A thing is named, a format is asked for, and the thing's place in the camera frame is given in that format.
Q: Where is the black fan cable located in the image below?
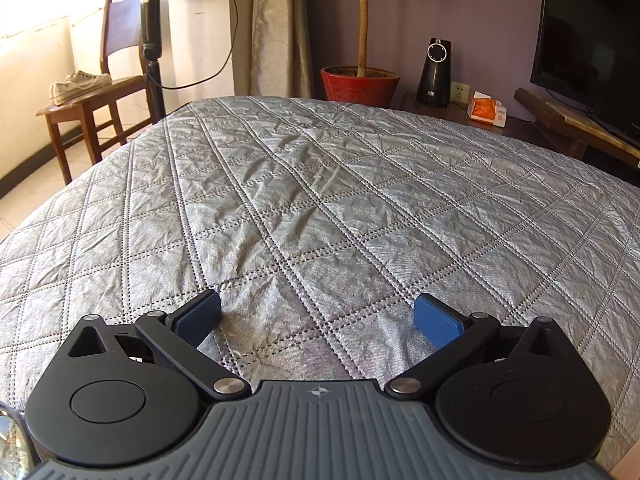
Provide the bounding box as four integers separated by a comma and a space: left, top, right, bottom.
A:
160, 0, 239, 91

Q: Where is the silver quilted table cover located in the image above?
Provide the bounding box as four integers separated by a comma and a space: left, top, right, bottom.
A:
0, 96, 640, 471

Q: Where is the black flat screen television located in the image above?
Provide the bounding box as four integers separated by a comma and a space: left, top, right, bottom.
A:
530, 0, 640, 148

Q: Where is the green indoor tree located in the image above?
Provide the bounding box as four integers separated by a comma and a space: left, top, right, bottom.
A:
320, 0, 426, 78

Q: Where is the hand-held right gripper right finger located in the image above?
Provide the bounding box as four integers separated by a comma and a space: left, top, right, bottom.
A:
384, 292, 576, 403

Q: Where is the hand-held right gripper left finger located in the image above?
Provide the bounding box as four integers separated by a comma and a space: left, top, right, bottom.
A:
67, 289, 251, 403

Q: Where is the beige patterned curtain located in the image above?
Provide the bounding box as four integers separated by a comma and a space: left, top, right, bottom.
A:
250, 0, 315, 100

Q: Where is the wooden television riser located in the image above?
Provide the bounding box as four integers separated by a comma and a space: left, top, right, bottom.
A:
514, 87, 640, 171

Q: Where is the black tower speaker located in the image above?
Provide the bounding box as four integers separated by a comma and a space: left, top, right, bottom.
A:
416, 37, 453, 108

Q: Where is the orange tissue pack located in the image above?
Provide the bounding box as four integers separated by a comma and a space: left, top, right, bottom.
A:
466, 91, 507, 127

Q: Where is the black standing fan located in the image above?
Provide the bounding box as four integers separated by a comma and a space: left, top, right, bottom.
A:
139, 0, 223, 121

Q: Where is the brown wooden chair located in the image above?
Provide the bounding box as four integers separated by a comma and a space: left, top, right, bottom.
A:
36, 0, 161, 186

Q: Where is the red plant pot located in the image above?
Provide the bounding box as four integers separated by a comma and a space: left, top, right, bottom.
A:
320, 65, 401, 108

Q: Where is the dark wooden television stand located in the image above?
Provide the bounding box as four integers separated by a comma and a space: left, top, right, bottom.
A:
400, 91, 640, 186

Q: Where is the white canvas sneaker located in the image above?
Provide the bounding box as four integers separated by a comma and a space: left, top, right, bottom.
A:
49, 71, 113, 107

